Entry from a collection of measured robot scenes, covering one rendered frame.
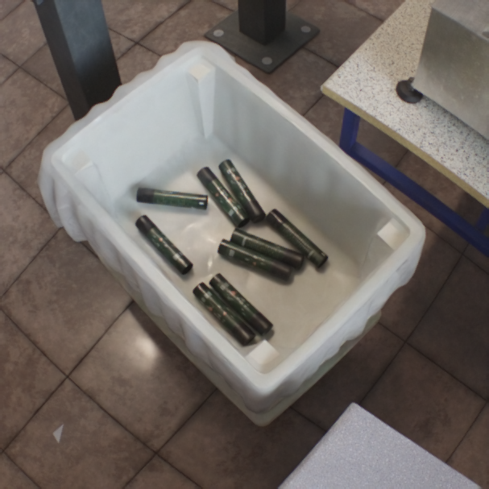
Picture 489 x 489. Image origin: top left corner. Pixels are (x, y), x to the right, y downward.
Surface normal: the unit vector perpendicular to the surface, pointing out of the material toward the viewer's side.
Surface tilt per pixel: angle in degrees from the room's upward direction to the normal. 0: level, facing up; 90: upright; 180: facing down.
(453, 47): 90
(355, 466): 0
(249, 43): 0
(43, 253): 0
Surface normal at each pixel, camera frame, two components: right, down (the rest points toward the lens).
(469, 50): -0.63, 0.71
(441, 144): -0.04, -0.43
